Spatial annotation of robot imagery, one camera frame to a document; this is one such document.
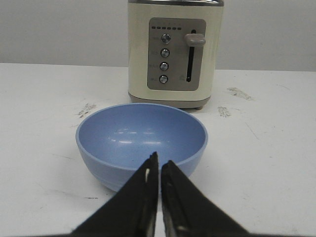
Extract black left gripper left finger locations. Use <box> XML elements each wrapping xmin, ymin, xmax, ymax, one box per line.
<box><xmin>71</xmin><ymin>152</ymin><xmax>158</xmax><ymax>237</ymax></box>

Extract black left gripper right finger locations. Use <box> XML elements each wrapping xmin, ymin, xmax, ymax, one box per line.
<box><xmin>161</xmin><ymin>160</ymin><xmax>249</xmax><ymax>237</ymax></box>

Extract blue plastic bowl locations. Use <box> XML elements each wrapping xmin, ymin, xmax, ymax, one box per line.
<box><xmin>76</xmin><ymin>103</ymin><xmax>208</xmax><ymax>191</ymax></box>

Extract cream two-slot toaster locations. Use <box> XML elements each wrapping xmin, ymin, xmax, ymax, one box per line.
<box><xmin>127</xmin><ymin>0</ymin><xmax>224</xmax><ymax>109</ymax></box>

